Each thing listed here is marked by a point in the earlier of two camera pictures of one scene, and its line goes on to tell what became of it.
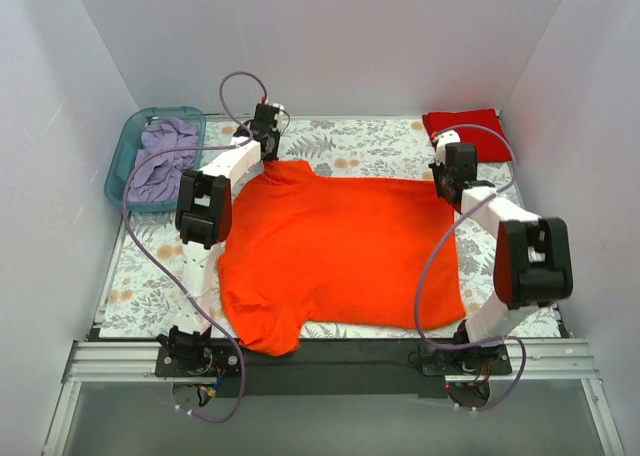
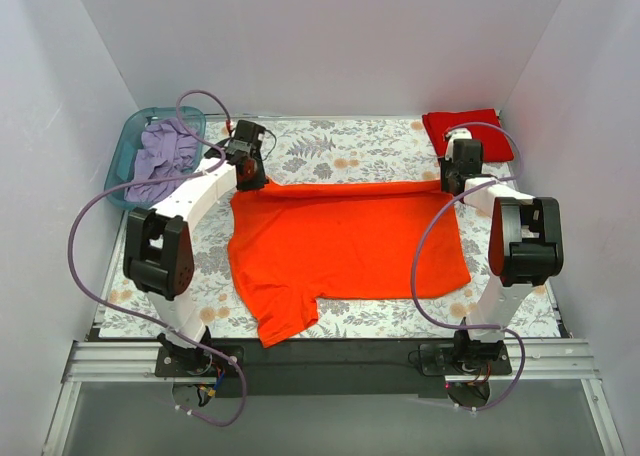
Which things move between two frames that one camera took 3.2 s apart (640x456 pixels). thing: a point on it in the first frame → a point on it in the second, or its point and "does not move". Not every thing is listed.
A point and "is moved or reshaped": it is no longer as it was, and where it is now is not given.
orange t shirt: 302,249 is moved or reshaped
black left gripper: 270,144 → 255,177
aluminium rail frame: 108,363 does not move
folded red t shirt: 480,127 does not move
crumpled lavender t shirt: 157,177 does not move
